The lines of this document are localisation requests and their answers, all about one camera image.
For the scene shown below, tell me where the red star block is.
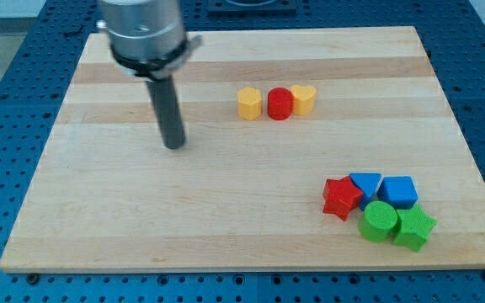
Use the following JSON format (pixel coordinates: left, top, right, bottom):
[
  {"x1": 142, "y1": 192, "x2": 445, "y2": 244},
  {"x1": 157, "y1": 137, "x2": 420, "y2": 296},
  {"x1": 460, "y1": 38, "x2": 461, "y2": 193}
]
[{"x1": 322, "y1": 176, "x2": 364, "y2": 221}]

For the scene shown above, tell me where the green star block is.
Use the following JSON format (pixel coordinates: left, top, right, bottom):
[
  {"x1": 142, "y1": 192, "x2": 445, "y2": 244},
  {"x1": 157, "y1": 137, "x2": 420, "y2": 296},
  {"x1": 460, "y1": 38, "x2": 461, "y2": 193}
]
[{"x1": 392, "y1": 205, "x2": 437, "y2": 252}]

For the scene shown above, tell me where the wooden board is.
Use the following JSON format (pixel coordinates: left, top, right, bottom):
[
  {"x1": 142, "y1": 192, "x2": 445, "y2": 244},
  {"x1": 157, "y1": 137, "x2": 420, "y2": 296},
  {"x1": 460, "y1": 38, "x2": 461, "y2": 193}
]
[{"x1": 0, "y1": 26, "x2": 485, "y2": 274}]

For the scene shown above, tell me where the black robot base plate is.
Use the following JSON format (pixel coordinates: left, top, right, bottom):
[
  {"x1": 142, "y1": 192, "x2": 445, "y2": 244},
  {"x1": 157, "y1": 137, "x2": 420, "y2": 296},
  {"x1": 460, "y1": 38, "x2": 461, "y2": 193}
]
[{"x1": 206, "y1": 0, "x2": 298, "y2": 13}]

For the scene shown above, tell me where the red cylinder block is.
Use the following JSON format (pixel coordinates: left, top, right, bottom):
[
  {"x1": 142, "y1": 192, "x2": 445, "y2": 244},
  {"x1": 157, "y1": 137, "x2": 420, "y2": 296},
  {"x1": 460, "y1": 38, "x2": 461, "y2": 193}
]
[{"x1": 267, "y1": 88, "x2": 293, "y2": 120}]

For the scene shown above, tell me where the green cylinder block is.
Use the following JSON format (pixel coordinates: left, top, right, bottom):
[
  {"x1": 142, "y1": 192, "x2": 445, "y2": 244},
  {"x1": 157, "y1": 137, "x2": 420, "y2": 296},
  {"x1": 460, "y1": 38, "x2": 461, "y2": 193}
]
[{"x1": 359, "y1": 200, "x2": 398, "y2": 242}]

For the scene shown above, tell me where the yellow heart block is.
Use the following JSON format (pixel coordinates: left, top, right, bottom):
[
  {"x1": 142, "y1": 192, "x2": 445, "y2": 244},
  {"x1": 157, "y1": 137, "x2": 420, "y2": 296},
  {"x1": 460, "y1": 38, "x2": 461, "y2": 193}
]
[{"x1": 290, "y1": 85, "x2": 317, "y2": 115}]

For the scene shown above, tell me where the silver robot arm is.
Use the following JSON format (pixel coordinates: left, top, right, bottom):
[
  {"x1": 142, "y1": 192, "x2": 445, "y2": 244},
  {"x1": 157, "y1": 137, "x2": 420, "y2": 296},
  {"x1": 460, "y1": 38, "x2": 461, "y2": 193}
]
[{"x1": 97, "y1": 0, "x2": 203, "y2": 82}]

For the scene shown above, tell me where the yellow hexagon block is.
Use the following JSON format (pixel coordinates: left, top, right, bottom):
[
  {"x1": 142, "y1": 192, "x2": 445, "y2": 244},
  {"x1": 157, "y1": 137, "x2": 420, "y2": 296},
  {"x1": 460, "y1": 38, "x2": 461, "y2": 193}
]
[{"x1": 237, "y1": 87, "x2": 262, "y2": 120}]

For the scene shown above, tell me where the blue pentagon block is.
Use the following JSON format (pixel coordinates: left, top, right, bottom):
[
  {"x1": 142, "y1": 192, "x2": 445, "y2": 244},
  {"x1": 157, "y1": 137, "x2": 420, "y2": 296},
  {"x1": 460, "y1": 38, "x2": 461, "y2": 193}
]
[{"x1": 377, "y1": 176, "x2": 418, "y2": 210}]

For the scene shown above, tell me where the blue triangle block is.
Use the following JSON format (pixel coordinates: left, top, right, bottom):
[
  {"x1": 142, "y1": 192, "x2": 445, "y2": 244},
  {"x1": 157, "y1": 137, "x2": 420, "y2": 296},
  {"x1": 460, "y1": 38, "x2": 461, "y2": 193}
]
[{"x1": 349, "y1": 173, "x2": 382, "y2": 210}]

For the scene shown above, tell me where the dark grey pointer rod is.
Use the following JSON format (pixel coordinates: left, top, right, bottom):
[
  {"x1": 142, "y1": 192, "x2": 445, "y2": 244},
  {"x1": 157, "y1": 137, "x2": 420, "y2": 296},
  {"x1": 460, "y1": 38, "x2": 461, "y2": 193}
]
[{"x1": 147, "y1": 77, "x2": 186, "y2": 150}]

